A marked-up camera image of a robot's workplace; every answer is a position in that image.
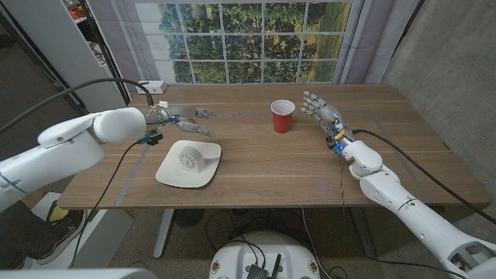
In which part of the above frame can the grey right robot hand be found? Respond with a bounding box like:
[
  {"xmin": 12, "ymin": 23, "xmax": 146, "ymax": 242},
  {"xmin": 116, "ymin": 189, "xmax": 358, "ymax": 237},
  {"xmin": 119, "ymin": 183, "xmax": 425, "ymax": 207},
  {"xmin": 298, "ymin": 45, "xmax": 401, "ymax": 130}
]
[{"xmin": 301, "ymin": 91, "xmax": 356, "ymax": 150}]

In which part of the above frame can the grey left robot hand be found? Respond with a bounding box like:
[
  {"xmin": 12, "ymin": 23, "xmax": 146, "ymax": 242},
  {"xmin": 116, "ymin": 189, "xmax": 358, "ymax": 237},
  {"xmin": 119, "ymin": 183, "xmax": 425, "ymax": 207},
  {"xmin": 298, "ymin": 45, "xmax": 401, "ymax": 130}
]
[{"xmin": 145, "ymin": 104, "xmax": 217, "ymax": 140}]

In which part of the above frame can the white kitchen timer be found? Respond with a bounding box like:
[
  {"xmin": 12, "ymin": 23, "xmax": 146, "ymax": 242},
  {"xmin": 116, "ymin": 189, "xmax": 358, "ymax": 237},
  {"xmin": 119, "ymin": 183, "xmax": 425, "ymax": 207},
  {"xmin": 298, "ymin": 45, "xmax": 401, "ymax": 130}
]
[{"xmin": 178, "ymin": 146, "xmax": 206, "ymax": 174}]

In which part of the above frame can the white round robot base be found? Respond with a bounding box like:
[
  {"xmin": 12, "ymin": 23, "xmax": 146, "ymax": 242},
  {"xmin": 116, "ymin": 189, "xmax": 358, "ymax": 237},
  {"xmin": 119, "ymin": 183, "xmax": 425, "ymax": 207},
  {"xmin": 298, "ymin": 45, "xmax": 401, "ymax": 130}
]
[{"xmin": 208, "ymin": 231, "xmax": 322, "ymax": 279}]

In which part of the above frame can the red plastic cup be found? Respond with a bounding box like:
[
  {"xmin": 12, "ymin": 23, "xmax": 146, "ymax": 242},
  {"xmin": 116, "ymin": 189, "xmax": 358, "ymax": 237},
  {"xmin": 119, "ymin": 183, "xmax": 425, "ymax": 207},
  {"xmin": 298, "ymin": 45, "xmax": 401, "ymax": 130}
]
[{"xmin": 270, "ymin": 99, "xmax": 296, "ymax": 134}]

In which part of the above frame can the white paper plate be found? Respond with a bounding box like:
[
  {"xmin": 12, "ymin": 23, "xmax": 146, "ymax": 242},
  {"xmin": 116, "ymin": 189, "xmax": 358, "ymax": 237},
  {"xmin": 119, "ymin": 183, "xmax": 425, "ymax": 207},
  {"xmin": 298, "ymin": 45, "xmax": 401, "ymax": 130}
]
[{"xmin": 155, "ymin": 139, "xmax": 222, "ymax": 189}]

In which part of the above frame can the white power strip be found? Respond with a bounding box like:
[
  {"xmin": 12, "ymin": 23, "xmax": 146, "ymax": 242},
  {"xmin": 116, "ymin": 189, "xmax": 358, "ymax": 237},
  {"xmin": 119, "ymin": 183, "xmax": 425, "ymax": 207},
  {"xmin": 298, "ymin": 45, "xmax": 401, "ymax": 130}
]
[{"xmin": 135, "ymin": 80, "xmax": 167, "ymax": 95}]

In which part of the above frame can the printed window backdrop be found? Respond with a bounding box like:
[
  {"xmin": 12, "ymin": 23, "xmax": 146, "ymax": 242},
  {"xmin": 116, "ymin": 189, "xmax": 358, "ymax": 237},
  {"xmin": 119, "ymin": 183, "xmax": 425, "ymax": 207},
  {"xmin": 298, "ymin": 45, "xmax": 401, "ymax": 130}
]
[{"xmin": 85, "ymin": 0, "xmax": 423, "ymax": 104}]

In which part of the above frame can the black floor fan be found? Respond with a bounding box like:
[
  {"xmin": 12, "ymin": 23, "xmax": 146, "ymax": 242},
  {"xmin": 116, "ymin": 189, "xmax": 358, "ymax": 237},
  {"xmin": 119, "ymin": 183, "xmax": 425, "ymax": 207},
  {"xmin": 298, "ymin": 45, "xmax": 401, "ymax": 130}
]
[{"xmin": 173, "ymin": 208, "xmax": 205, "ymax": 229}]

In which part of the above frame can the black backdrop stand pole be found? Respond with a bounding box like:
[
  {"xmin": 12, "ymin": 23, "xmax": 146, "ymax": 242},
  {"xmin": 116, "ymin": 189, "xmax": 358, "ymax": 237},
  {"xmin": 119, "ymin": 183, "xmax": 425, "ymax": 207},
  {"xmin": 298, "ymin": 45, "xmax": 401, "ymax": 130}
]
[{"xmin": 390, "ymin": 0, "xmax": 426, "ymax": 60}]

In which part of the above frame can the grey table leg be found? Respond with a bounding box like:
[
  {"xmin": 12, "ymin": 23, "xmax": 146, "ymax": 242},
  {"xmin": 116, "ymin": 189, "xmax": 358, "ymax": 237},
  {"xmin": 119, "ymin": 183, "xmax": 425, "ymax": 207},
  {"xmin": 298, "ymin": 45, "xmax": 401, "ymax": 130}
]
[
  {"xmin": 153, "ymin": 208, "xmax": 175, "ymax": 260},
  {"xmin": 350, "ymin": 207, "xmax": 376, "ymax": 259}
]

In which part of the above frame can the white floor panel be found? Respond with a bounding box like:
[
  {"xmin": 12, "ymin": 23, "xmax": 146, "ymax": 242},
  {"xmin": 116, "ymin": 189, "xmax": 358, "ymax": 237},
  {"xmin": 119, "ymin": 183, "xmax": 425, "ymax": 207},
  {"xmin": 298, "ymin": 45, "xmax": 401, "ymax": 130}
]
[{"xmin": 30, "ymin": 191, "xmax": 135, "ymax": 270}]

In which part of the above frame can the white storage cabinet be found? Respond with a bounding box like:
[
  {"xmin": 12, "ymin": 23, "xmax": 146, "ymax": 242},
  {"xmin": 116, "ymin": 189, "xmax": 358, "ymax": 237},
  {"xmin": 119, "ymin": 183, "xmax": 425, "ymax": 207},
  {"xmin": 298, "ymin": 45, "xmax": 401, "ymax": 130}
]
[{"xmin": 0, "ymin": 0, "xmax": 131, "ymax": 123}]

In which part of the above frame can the red shelf item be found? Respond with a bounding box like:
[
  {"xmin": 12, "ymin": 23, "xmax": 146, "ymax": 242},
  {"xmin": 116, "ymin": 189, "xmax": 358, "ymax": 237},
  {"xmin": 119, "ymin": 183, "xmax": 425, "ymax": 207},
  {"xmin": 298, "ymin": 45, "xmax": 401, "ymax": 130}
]
[{"xmin": 67, "ymin": 3, "xmax": 86, "ymax": 20}]

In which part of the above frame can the yellow floor item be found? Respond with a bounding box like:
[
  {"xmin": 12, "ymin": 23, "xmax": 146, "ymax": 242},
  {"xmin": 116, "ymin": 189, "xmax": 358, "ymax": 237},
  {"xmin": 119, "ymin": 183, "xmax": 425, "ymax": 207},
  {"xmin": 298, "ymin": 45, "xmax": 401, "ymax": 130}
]
[{"xmin": 50, "ymin": 204, "xmax": 71, "ymax": 222}]

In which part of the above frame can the black sneaker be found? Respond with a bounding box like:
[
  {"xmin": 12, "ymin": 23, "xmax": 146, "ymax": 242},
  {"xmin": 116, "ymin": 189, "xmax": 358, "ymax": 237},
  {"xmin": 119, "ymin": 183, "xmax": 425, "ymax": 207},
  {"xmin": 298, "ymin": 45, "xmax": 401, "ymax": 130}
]
[
  {"xmin": 7, "ymin": 251, "xmax": 35, "ymax": 270},
  {"xmin": 34, "ymin": 208, "xmax": 87, "ymax": 265}
]

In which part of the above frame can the brown cardboard box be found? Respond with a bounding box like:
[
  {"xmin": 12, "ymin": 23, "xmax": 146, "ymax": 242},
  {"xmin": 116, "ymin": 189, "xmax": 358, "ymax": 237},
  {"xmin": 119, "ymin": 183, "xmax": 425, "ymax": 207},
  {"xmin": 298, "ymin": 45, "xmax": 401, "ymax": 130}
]
[{"xmin": 21, "ymin": 188, "xmax": 44, "ymax": 210}]

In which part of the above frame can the black antenna device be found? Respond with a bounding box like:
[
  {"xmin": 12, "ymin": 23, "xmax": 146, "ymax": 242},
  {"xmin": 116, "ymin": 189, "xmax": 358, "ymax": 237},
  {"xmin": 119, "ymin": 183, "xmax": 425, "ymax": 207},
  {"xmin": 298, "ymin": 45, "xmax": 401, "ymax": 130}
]
[{"xmin": 246, "ymin": 253, "xmax": 282, "ymax": 279}]

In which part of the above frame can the dark trouser leg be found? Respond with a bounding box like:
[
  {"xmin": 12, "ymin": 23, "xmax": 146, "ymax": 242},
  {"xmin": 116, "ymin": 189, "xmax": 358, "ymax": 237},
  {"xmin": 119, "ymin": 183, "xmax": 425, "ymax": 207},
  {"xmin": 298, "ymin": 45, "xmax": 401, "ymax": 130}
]
[{"xmin": 0, "ymin": 201, "xmax": 59, "ymax": 268}]

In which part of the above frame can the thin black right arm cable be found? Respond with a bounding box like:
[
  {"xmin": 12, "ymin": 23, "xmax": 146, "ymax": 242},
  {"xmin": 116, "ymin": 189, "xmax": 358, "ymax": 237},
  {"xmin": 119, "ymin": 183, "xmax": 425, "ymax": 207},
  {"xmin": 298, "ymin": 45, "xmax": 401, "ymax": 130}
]
[{"xmin": 339, "ymin": 154, "xmax": 346, "ymax": 220}]

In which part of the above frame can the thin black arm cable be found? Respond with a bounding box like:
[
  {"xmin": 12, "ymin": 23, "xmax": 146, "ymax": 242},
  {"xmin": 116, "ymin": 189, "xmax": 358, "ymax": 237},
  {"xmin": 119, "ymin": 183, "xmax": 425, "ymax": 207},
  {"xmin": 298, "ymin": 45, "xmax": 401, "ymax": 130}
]
[
  {"xmin": 339, "ymin": 154, "xmax": 346, "ymax": 220},
  {"xmin": 69, "ymin": 141, "xmax": 143, "ymax": 269}
]

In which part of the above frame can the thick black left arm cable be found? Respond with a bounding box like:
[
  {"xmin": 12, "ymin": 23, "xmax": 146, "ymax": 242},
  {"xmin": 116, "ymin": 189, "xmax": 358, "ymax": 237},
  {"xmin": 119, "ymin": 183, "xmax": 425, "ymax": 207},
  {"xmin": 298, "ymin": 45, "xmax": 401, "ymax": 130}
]
[{"xmin": 0, "ymin": 77, "xmax": 155, "ymax": 135}]

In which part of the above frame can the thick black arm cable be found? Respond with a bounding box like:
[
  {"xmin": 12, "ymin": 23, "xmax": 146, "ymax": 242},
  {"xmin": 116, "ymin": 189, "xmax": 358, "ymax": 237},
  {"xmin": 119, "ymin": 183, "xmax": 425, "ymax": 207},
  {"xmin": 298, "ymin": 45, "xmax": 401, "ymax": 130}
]
[
  {"xmin": 351, "ymin": 129, "xmax": 496, "ymax": 226},
  {"xmin": 0, "ymin": 77, "xmax": 155, "ymax": 135}
]

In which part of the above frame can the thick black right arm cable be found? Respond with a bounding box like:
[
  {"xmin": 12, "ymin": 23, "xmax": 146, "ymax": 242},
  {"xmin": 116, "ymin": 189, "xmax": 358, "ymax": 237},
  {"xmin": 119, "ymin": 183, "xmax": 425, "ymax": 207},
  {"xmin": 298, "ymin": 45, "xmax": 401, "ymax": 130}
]
[{"xmin": 351, "ymin": 129, "xmax": 496, "ymax": 226}]

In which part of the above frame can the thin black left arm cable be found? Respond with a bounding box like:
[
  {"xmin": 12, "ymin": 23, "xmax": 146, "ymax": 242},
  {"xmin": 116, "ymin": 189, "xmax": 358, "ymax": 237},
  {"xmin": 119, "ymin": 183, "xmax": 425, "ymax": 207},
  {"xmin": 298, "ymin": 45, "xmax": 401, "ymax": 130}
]
[{"xmin": 69, "ymin": 141, "xmax": 143, "ymax": 269}]

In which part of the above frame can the grey floor cable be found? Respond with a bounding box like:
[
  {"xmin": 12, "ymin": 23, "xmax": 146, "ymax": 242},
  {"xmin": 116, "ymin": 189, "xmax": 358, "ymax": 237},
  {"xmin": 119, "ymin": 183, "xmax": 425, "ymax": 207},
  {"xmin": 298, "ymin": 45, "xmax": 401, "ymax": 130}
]
[{"xmin": 301, "ymin": 207, "xmax": 323, "ymax": 279}]

